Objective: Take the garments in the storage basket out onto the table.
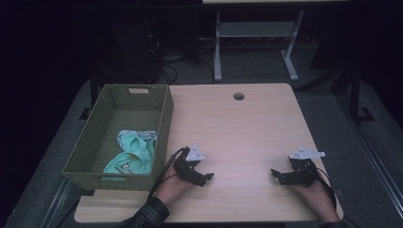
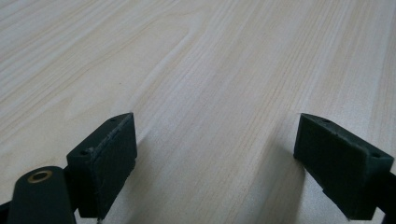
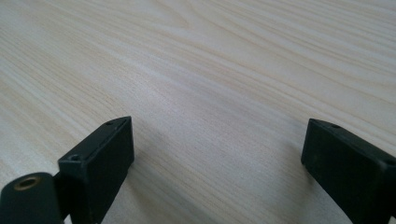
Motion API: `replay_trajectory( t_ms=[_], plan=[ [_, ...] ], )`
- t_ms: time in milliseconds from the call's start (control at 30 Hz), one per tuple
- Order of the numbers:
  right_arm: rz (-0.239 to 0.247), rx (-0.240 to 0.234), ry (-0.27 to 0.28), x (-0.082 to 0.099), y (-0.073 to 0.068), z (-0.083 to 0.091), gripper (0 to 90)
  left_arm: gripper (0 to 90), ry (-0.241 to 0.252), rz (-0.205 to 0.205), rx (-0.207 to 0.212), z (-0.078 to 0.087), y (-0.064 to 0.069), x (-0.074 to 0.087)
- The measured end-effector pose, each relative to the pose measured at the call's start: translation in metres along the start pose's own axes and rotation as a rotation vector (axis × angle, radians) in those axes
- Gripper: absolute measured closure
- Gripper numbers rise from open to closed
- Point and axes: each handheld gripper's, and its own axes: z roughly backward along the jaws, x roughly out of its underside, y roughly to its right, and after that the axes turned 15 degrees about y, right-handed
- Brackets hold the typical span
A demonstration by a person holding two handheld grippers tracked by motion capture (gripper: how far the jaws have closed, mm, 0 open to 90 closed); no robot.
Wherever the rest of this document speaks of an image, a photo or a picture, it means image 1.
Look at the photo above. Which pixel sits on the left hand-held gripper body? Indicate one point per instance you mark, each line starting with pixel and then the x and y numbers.
pixel 185 169

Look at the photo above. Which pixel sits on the white metal stand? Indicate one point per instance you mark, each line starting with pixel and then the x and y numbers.
pixel 256 30

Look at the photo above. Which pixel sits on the person's right hand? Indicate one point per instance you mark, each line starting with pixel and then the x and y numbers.
pixel 316 199

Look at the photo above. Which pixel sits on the green woven basket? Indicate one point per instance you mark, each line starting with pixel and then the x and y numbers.
pixel 95 152

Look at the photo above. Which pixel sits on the mint green baby hat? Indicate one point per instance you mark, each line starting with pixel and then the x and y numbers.
pixel 136 153

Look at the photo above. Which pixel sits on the person's left hand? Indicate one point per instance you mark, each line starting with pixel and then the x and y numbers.
pixel 171 190

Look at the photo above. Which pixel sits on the aluminium rail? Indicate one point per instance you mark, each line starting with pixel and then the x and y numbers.
pixel 374 158
pixel 58 202

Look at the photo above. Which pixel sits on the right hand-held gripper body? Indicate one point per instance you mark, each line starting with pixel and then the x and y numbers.
pixel 302 175

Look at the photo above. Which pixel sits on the black metal stand leg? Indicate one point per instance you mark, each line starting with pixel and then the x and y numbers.
pixel 93 91
pixel 355 95

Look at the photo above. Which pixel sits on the grey tape strip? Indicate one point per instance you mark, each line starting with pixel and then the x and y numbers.
pixel 339 192

